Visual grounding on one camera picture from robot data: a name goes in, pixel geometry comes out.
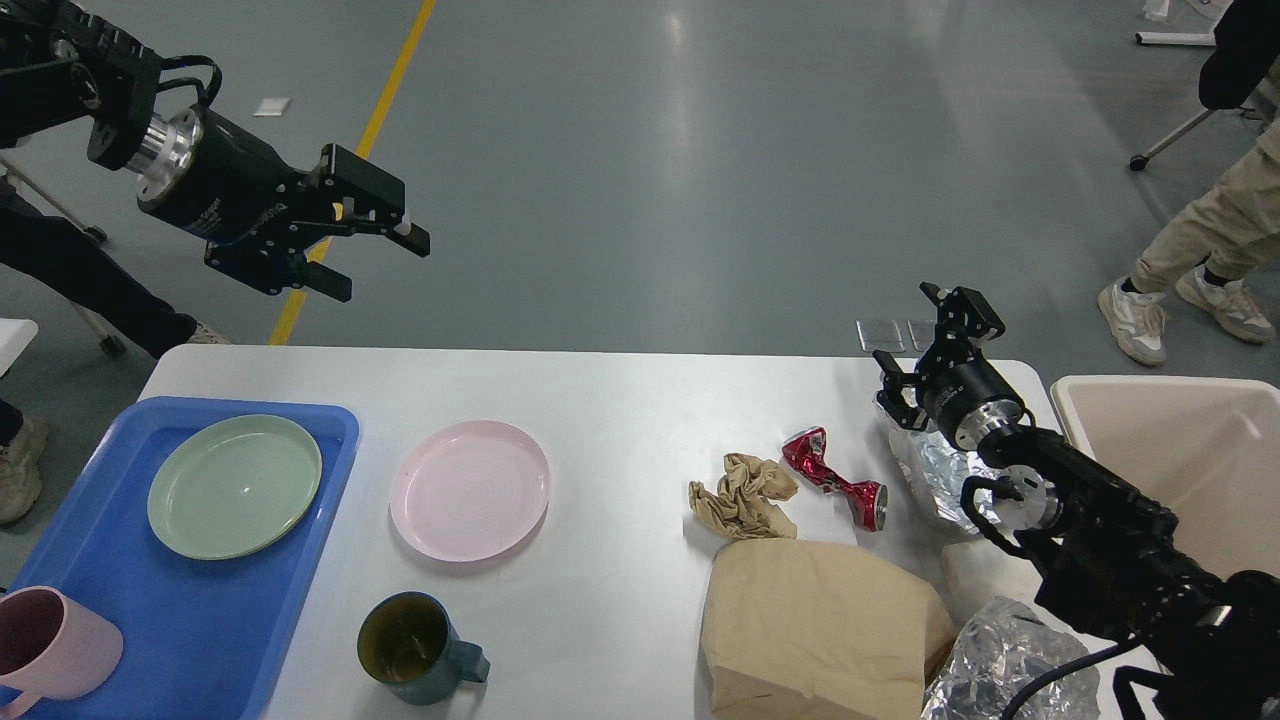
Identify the white crumpled tissue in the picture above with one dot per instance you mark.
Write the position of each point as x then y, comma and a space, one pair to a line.
975, 572

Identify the pink mug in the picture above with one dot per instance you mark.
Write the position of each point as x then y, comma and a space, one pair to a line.
53, 648

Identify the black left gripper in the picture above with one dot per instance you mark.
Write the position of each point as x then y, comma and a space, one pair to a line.
210, 178

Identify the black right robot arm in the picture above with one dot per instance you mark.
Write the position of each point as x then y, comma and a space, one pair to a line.
1105, 553

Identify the pink plastic plate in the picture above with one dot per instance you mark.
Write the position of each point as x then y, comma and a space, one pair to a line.
470, 491

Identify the person in beige trousers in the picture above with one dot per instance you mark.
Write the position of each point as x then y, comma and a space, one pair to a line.
1205, 253

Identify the dark teal mug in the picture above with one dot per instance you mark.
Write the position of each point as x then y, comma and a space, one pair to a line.
409, 644

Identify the brown paper bag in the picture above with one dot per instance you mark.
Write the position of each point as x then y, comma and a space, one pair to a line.
797, 629

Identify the crushed red can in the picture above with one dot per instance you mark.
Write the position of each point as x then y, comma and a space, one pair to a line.
806, 451

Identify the crumpled foil ball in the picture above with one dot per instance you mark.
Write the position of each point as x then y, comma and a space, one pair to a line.
1002, 647

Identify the blue plastic tray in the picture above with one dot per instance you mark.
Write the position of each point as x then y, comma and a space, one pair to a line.
202, 639

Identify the person in black trousers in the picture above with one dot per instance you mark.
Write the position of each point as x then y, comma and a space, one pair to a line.
53, 251

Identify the crumpled brown paper ball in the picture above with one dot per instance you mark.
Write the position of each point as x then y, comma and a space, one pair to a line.
746, 502

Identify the beige plastic bin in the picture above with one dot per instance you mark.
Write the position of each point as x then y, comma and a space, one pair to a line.
1207, 448

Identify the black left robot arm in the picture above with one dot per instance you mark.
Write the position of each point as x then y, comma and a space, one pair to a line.
61, 63

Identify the green plastic plate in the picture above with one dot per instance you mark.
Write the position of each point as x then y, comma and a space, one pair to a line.
235, 487

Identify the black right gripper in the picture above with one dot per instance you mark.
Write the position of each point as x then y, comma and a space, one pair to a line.
961, 392

